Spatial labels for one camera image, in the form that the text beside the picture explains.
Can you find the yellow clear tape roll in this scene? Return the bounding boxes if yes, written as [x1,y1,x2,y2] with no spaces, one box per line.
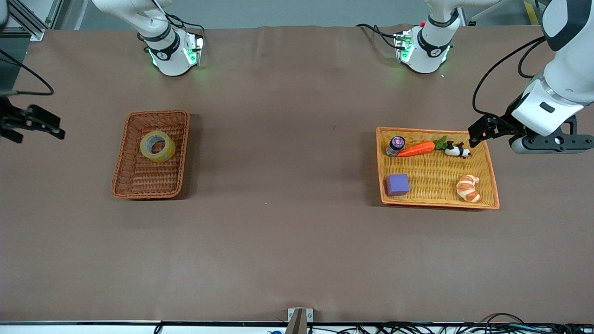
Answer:
[140,130,176,163]

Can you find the orange wicker basket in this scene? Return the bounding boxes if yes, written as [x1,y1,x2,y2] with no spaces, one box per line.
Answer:
[376,127,500,210]

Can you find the brown wicker basket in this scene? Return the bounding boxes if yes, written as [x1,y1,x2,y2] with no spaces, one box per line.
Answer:
[111,109,190,200]

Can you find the black white toy panda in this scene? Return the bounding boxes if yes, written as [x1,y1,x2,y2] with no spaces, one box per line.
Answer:
[444,141,471,159]

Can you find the toy croissant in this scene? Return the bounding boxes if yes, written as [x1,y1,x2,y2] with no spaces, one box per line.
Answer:
[456,174,484,204]

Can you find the orange toy carrot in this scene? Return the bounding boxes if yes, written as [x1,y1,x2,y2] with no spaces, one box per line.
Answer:
[397,135,448,158]

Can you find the small bottle dark cap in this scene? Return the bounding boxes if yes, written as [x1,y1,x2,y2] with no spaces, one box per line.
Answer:
[386,136,406,157]

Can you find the purple cube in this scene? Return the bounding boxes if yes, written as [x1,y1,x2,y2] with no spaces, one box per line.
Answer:
[386,174,411,197]

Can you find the brown table cover mat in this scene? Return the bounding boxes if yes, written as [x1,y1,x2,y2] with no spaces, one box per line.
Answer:
[0,24,594,324]

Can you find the aluminium frame profile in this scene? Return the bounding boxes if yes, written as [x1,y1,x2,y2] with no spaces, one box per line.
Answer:
[0,0,63,42]

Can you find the black left arm base cable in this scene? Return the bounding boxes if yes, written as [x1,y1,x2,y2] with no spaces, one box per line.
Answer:
[355,23,400,50]

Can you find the black arm base cable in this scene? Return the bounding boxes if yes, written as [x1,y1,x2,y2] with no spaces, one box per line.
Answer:
[165,15,206,39]
[355,23,400,50]

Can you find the black right arm base cable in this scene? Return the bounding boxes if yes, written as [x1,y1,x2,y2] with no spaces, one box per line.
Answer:
[165,15,206,39]

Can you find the tangled black cables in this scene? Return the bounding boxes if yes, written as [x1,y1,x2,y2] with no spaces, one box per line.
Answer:
[306,313,594,334]

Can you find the grey metal mount bracket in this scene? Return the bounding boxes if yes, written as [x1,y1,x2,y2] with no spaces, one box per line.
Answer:
[284,308,314,334]

